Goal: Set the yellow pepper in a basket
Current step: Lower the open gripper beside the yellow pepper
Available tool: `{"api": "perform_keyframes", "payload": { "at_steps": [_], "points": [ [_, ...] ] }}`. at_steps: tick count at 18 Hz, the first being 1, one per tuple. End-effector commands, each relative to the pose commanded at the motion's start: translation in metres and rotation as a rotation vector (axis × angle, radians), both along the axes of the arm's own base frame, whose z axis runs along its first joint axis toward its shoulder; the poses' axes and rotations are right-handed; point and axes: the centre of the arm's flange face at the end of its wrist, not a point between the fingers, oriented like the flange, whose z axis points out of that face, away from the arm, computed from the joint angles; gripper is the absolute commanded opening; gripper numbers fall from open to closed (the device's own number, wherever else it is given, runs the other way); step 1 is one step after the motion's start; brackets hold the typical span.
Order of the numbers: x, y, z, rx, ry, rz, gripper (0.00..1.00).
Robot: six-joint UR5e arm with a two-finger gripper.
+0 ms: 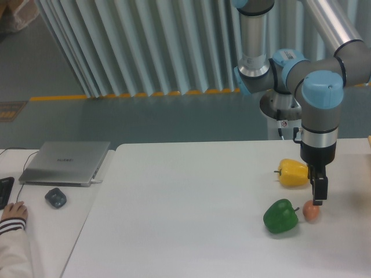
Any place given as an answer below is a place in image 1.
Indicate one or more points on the green bell pepper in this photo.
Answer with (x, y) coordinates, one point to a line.
(280, 217)

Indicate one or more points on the silver closed laptop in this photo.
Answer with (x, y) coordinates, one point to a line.
(66, 163)

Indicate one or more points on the black keyboard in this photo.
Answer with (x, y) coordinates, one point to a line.
(6, 185)

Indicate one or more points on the person's hand on mouse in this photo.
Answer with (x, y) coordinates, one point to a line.
(14, 216)

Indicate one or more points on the round silver robot base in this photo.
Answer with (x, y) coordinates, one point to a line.
(282, 114)

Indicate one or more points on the white side desk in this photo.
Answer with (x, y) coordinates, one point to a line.
(52, 232)

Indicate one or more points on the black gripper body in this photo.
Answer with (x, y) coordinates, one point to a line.
(317, 156)

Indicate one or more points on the corrugated grey partition panel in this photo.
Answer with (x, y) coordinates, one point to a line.
(148, 47)

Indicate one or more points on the brown egg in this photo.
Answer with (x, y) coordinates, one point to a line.
(310, 211)

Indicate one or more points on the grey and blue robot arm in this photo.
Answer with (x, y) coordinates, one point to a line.
(317, 87)

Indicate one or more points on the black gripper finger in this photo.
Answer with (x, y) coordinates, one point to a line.
(319, 183)

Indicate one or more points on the yellow bell pepper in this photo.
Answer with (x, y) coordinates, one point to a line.
(292, 173)

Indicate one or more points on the forearm in white striped sleeve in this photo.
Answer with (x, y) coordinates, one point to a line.
(15, 249)

